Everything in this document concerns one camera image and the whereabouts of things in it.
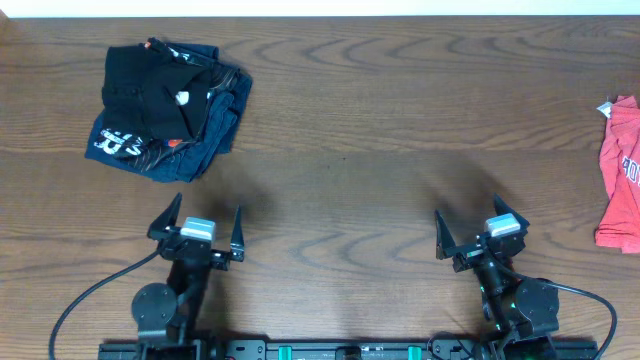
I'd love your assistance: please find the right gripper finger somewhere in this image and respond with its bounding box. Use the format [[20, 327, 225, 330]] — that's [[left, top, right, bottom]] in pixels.
[[434, 210, 456, 260], [493, 193, 530, 229]]

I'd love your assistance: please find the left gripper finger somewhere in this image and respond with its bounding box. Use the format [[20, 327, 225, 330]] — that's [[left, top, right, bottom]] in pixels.
[[147, 193, 182, 241], [230, 207, 245, 262]]

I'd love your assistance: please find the black t-shirt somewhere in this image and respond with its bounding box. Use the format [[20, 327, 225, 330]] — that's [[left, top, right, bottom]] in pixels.
[[102, 39, 212, 140]]

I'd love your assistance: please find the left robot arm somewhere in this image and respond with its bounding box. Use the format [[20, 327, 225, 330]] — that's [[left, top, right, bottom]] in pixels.
[[131, 194, 245, 359]]

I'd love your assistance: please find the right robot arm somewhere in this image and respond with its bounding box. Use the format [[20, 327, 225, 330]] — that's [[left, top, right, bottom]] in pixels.
[[434, 196, 559, 359]]

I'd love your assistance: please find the navy printed folded t-shirt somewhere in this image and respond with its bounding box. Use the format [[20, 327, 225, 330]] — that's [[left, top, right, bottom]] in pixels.
[[85, 38, 252, 183]]

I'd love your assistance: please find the red t-shirt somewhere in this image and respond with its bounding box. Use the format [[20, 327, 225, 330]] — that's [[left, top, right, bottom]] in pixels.
[[595, 96, 639, 254]]

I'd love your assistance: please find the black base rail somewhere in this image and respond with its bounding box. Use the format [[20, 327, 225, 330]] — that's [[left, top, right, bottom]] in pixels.
[[98, 337, 600, 360]]

